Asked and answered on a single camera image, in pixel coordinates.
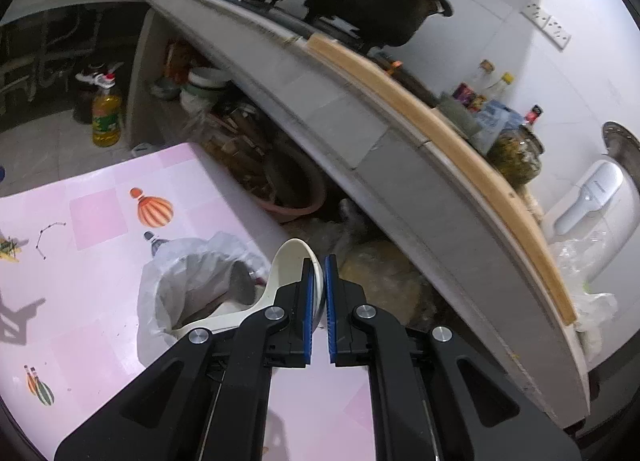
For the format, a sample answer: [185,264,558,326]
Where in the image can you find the stacked bowls under counter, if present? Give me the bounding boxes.
[180,66,231,114]

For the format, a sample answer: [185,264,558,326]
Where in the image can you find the terracotta basin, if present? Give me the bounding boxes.
[250,142,326,222]

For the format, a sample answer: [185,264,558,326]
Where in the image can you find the clear plastic bag on counter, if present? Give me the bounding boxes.
[550,230,618,361]

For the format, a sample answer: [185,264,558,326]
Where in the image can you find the sauce bottle red label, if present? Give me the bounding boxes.
[451,59,495,108]

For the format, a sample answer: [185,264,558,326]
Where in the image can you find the large white ceramic spoon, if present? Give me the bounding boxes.
[171,238,326,339]

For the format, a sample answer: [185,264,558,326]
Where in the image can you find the wooden cutting board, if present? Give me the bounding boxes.
[306,34,577,325]

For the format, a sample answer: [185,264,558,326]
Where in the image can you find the cooking oil bottle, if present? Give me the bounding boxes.
[92,73,122,148]

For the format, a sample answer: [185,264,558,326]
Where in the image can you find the white plastic bag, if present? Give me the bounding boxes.
[137,233,270,367]

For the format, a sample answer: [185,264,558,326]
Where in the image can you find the white kitchen appliance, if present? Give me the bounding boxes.
[542,121,639,265]

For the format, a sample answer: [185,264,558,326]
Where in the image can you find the sauce bottle yellow cap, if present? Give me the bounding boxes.
[477,72,514,111]

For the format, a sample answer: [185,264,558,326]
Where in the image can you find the glass pickle jar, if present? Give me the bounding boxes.
[486,125,544,189]

